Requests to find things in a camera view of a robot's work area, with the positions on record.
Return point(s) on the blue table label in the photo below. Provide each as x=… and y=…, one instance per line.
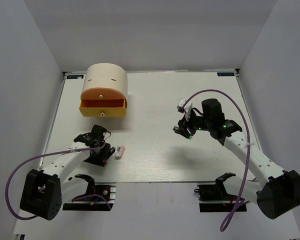
x=76, y=76
x=225, y=74

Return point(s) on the cream cylindrical drawer container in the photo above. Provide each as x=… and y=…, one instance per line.
x=106, y=75

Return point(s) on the right blue table label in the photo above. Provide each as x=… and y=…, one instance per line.
x=225, y=74

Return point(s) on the left blue table label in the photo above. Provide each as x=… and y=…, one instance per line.
x=76, y=76

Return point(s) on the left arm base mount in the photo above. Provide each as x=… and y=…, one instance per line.
x=82, y=193

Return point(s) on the orange container drawer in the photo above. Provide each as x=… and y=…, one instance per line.
x=101, y=93

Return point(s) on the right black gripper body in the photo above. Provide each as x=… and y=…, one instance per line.
x=195, y=123

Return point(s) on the green cap black highlighter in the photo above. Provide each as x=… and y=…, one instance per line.
x=184, y=132

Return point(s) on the pink cap black highlighter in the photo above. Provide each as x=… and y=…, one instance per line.
x=108, y=154

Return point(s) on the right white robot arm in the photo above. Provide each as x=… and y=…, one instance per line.
x=275, y=190

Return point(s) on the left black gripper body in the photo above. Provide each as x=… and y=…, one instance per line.
x=97, y=158

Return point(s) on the yellow container drawer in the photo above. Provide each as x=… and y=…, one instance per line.
x=104, y=108

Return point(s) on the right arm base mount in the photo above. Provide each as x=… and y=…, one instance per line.
x=213, y=196

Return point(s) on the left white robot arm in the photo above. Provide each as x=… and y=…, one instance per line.
x=46, y=190

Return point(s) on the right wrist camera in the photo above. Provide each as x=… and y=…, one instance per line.
x=185, y=107

